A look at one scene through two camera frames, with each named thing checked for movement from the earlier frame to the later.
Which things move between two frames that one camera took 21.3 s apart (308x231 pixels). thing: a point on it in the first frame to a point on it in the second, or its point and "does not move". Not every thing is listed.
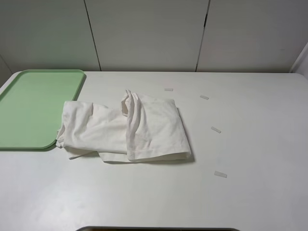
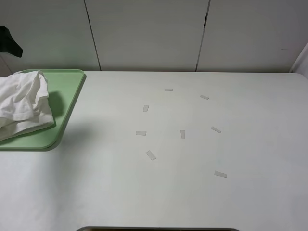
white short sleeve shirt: [142, 129] to [24, 105]
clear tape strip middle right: [216, 130] does not move
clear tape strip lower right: [216, 173] does not move
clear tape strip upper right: [204, 97] does not move
